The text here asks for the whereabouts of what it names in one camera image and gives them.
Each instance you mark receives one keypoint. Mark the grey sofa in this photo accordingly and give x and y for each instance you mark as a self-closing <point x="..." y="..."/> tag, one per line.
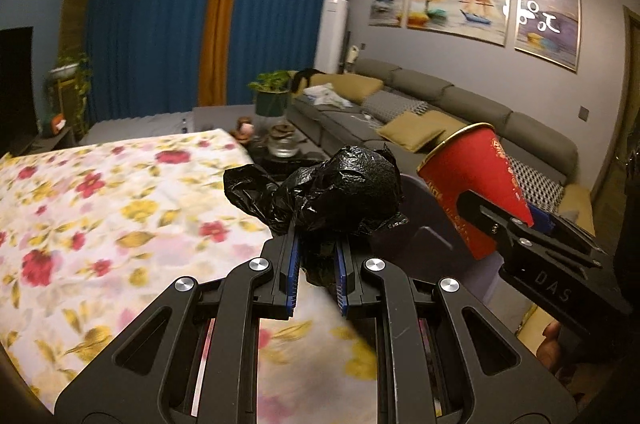
<point x="450" y="99"/>

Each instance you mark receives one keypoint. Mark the gold plant stand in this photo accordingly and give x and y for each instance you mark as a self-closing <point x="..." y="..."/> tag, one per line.
<point x="67" y="99"/>

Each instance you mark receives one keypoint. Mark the brown wooden door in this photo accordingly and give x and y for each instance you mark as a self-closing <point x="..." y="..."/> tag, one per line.
<point x="77" y="4"/>

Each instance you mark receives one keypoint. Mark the dark coffee table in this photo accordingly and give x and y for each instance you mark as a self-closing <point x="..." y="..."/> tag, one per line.
<point x="310" y="154"/>

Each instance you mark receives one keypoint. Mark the wide tree and sailboat painting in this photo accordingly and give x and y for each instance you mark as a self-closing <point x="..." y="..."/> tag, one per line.
<point x="457" y="4"/>

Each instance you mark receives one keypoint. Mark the yellow cushion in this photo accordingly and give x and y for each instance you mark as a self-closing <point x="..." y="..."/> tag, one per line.
<point x="450" y="124"/>
<point x="407" y="132"/>
<point x="350" y="87"/>
<point x="579" y="209"/>

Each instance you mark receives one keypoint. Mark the person's right hand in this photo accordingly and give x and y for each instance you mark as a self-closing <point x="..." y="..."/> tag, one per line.
<point x="551" y="336"/>

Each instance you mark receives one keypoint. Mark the black television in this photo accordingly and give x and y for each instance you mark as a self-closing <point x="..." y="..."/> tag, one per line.
<point x="15" y="89"/>

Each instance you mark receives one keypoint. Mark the white standing air conditioner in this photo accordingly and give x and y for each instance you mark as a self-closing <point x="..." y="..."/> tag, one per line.
<point x="331" y="37"/>

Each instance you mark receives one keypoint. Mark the purple landscape painting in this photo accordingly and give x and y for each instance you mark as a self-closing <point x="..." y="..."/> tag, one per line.
<point x="547" y="19"/>

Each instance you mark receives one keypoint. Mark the blue curtain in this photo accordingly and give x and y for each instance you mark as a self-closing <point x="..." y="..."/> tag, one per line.
<point x="280" y="24"/>
<point x="150" y="34"/>

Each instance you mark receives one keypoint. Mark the plant in green pot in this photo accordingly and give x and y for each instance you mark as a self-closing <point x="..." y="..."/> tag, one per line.
<point x="272" y="99"/>

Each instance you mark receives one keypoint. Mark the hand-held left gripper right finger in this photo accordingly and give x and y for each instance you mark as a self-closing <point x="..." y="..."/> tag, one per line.
<point x="342" y="284"/>

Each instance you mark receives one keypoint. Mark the white crumpled cloth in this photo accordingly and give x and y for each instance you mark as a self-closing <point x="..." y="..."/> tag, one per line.
<point x="327" y="97"/>

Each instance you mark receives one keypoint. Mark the trailing plant in white pot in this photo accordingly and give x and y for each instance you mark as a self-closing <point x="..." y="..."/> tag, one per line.
<point x="70" y="67"/>

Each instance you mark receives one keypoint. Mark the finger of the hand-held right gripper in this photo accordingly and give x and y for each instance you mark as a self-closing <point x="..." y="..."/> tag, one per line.
<point x="542" y="218"/>
<point x="480" y="209"/>

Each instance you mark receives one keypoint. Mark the red paper cup gold rim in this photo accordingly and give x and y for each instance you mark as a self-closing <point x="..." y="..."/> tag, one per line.
<point x="465" y="184"/>

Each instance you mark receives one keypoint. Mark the black white patterned cushion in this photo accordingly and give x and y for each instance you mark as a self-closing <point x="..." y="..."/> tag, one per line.
<point x="395" y="107"/>
<point x="540" y="184"/>

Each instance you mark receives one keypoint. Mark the black plastic bag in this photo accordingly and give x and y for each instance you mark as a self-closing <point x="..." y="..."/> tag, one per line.
<point x="345" y="189"/>

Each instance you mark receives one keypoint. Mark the black cloth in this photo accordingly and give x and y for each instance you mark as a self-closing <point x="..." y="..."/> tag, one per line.
<point x="302" y="79"/>

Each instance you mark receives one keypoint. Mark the orange curtain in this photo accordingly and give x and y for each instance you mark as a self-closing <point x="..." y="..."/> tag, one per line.
<point x="222" y="19"/>

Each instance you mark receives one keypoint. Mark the glass teapot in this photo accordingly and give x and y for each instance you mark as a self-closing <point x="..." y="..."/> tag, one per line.
<point x="283" y="143"/>

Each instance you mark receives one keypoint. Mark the grey plastic bin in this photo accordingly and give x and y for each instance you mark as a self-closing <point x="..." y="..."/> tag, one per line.
<point x="435" y="249"/>

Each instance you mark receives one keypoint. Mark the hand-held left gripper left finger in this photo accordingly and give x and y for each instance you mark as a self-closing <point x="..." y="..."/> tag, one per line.
<point x="292" y="274"/>

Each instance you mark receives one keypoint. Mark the floral tablecloth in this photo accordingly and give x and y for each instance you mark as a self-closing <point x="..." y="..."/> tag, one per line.
<point x="100" y="229"/>

